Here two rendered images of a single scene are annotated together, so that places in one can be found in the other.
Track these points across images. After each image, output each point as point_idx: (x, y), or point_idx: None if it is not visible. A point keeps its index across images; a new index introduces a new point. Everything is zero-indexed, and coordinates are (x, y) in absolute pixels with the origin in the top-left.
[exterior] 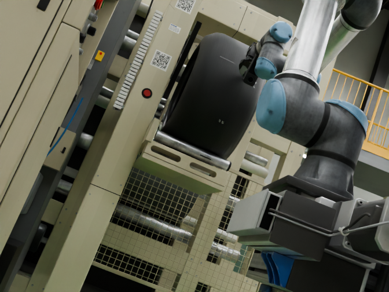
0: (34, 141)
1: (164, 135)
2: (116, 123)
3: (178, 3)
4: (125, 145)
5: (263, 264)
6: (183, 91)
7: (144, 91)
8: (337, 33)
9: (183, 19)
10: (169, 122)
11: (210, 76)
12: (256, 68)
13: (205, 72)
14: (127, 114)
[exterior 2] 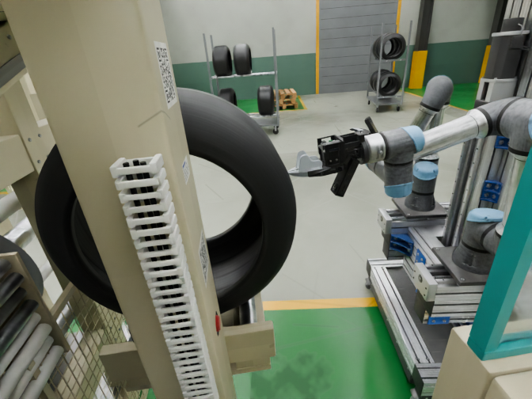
0: None
1: (256, 321)
2: None
3: (165, 89)
4: (232, 395)
5: (466, 309)
6: (261, 260)
7: (218, 327)
8: (463, 142)
9: (180, 127)
10: (235, 302)
11: (296, 213)
12: (406, 195)
13: (294, 215)
14: (225, 380)
